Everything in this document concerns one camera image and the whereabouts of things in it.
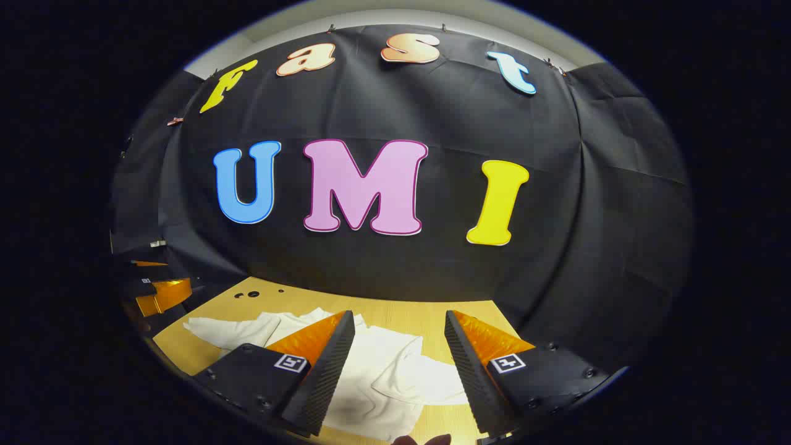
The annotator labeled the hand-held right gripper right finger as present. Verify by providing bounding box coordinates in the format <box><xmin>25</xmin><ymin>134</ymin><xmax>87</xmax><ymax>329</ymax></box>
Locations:
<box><xmin>445</xmin><ymin>310</ymin><xmax>624</xmax><ymax>438</ymax></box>

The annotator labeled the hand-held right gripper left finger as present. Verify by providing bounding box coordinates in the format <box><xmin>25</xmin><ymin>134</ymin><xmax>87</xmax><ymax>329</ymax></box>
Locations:
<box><xmin>193</xmin><ymin>311</ymin><xmax>357</xmax><ymax>438</ymax></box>

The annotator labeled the cream white sweatshirt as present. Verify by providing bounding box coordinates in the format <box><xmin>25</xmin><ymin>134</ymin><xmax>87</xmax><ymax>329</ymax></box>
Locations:
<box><xmin>184</xmin><ymin>307</ymin><xmax>470</xmax><ymax>443</ymax></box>

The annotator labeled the black backdrop cloth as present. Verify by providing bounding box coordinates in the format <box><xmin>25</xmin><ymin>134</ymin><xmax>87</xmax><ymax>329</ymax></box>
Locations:
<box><xmin>110</xmin><ymin>23</ymin><xmax>696</xmax><ymax>371</ymax></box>

